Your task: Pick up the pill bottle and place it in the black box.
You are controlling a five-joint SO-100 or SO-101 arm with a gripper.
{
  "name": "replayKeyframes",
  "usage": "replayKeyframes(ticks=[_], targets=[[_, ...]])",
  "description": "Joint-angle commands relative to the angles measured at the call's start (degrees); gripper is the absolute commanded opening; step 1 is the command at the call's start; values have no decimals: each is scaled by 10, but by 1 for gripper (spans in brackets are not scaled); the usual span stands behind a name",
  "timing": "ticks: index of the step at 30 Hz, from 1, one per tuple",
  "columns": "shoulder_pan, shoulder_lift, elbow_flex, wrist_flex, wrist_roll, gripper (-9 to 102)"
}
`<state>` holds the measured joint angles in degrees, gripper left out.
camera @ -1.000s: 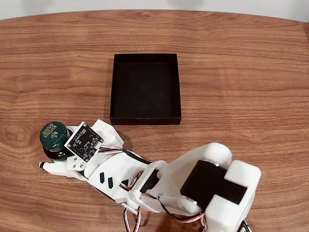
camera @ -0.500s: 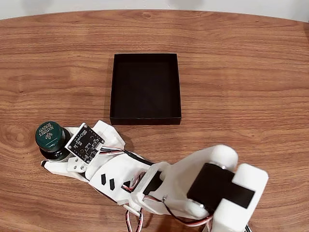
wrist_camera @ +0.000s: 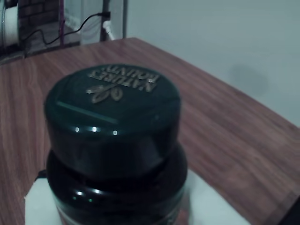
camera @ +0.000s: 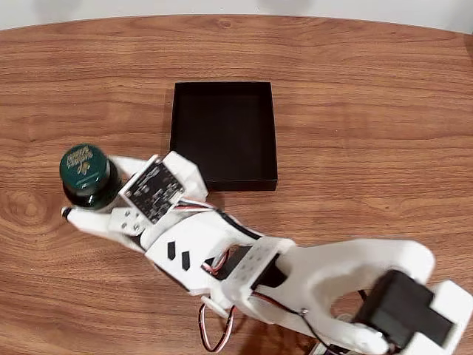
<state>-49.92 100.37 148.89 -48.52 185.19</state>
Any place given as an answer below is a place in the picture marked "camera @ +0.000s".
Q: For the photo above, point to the green pill bottle white label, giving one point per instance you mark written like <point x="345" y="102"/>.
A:
<point x="86" y="174"/>

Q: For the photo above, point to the black open cardboard box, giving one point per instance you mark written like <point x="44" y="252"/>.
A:
<point x="229" y="125"/>

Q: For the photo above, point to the black camera board white mount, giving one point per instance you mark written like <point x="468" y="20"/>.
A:
<point x="155" y="188"/>

